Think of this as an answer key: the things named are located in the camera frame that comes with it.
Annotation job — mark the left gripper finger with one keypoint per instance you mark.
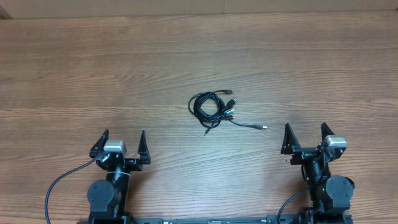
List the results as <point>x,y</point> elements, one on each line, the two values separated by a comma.
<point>143,150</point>
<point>99,145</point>

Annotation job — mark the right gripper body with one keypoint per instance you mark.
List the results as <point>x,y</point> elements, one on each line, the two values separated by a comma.
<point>303,155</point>

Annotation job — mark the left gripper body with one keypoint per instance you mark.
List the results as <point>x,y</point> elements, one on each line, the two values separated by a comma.
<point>135,165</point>

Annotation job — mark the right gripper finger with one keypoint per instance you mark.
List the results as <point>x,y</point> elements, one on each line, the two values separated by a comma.
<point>326,131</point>
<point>290,143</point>

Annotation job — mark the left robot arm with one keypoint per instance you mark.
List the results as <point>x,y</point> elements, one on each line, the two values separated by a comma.
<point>108,196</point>

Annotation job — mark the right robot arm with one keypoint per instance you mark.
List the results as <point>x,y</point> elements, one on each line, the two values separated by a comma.
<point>330,195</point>

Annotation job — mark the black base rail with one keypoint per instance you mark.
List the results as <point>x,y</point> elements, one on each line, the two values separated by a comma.
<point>270,219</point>

